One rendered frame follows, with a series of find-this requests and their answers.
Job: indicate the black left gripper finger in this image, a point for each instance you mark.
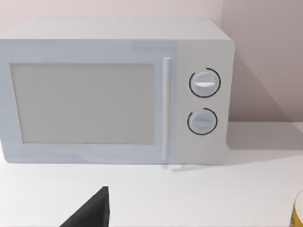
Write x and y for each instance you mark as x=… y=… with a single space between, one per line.
x=94 y=210

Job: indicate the pale microwave door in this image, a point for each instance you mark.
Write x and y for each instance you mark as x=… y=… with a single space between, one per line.
x=82 y=104

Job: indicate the small pale microwave knob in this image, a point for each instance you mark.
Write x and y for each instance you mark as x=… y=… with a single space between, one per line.
x=202 y=121

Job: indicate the large pale microwave knob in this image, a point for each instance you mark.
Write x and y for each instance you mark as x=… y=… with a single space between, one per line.
x=204 y=82

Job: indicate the pale microwave oven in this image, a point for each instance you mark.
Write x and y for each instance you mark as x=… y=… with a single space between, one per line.
x=201 y=47

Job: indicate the yellow and white cup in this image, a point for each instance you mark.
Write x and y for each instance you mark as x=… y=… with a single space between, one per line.
x=298 y=210

